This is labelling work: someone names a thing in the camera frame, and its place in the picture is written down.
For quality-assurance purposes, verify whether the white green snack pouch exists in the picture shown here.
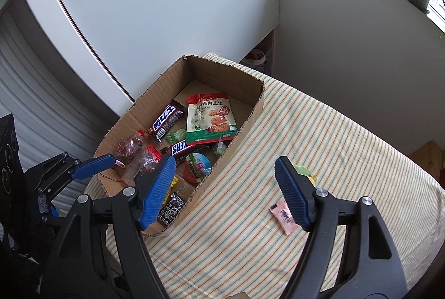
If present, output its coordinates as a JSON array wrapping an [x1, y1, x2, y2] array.
[[185, 93, 239, 146]]

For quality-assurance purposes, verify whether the white slatted door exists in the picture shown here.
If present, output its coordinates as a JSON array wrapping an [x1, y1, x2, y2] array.
[[0, 0, 119, 181]]

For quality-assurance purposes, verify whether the wooden crate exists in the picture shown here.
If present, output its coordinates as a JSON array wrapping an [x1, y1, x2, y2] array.
[[408, 141, 445, 181]]

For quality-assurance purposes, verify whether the round yellow candy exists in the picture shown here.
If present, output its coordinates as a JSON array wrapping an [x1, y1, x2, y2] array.
[[294, 164, 316, 186]]

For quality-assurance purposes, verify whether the red white container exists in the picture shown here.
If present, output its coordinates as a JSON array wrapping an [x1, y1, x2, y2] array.
[[241, 48, 265, 69]]

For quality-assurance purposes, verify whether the dark patterned snack packet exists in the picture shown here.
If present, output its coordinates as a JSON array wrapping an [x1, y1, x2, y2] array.
[[157, 191, 187, 228]]

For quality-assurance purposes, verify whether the cardboard box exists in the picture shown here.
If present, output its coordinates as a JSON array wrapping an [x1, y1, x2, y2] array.
[[85, 55, 265, 237]]

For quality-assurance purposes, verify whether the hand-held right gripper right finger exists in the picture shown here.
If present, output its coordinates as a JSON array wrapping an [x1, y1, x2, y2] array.
[[274, 156, 423, 299]]

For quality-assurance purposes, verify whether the round jelly cup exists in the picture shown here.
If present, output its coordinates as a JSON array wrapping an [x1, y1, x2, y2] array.
[[184, 152, 212, 183]]

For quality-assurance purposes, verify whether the white plastic basket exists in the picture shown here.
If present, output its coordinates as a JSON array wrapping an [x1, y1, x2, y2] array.
[[259, 52, 275, 75]]

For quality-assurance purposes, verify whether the brown chocolate bar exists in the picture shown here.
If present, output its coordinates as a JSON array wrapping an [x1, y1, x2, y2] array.
[[167, 139, 209, 165], [145, 103, 185, 140]]

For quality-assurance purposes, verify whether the yellow candy packet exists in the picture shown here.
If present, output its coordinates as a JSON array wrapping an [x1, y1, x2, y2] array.
[[160, 177, 179, 212]]

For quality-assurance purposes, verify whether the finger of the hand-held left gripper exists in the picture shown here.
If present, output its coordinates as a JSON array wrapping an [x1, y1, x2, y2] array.
[[24, 152, 116, 197]]

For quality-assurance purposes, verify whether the white cabinet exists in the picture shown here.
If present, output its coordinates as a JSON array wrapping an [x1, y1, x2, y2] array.
[[14, 0, 280, 108]]

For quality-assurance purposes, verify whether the striped tablecloth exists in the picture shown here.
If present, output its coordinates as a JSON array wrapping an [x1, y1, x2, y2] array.
[[85, 53, 442, 299]]

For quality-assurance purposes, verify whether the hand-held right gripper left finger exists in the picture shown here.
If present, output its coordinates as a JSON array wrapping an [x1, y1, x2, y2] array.
[[42, 155, 177, 299]]

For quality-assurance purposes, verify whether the green square candy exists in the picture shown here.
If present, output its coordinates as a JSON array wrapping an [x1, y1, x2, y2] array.
[[165, 129, 188, 145]]

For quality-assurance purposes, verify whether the pink candy packet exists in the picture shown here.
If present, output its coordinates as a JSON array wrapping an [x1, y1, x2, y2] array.
[[268, 200, 302, 235]]

